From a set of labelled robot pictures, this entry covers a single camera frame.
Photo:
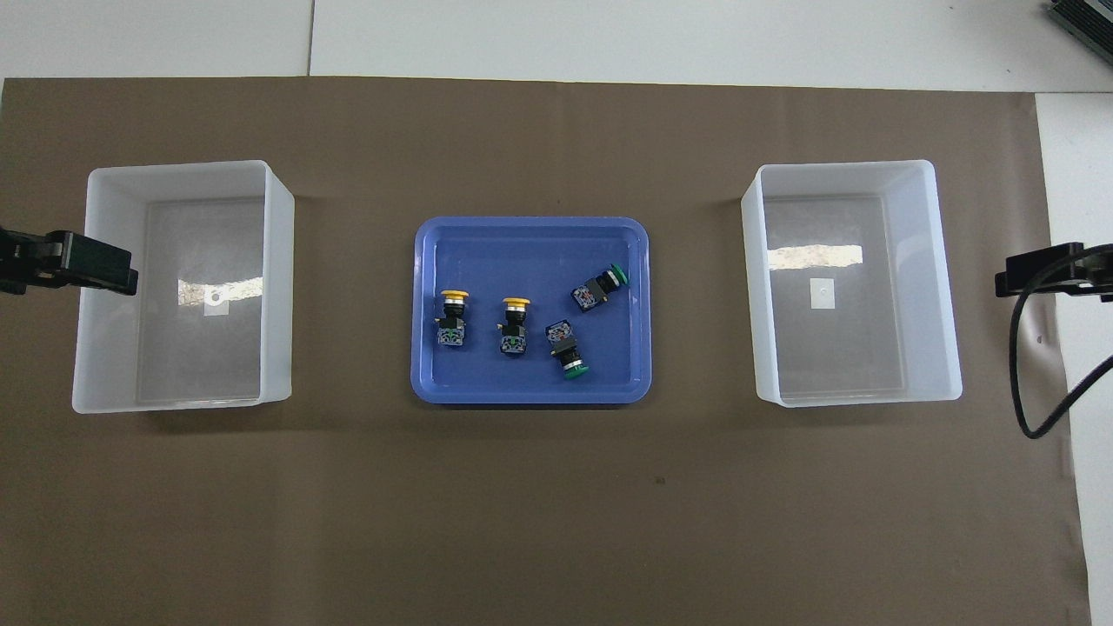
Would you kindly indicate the yellow cap push button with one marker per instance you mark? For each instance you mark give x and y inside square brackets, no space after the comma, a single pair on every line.
[513,335]

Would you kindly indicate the grey ribbed metal device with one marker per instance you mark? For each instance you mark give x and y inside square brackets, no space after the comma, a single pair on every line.
[1087,22]

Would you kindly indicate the blue plastic tray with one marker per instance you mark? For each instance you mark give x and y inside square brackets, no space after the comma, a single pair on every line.
[522,261]

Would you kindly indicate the translucent white plastic box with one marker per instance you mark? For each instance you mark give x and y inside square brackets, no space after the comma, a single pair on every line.
[200,365]
[869,348]

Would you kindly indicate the black button switch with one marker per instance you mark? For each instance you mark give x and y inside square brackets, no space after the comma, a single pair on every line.
[452,329]

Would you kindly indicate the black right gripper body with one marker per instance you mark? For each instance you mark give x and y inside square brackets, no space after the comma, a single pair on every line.
[1097,265]

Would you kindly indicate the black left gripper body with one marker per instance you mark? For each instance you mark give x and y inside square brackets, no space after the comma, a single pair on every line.
[26,261]

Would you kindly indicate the green cap push button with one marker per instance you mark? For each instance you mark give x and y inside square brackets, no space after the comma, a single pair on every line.
[563,343]
[591,296]

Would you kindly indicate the brown paper table mat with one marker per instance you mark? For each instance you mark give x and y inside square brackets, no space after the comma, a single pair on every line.
[556,504]

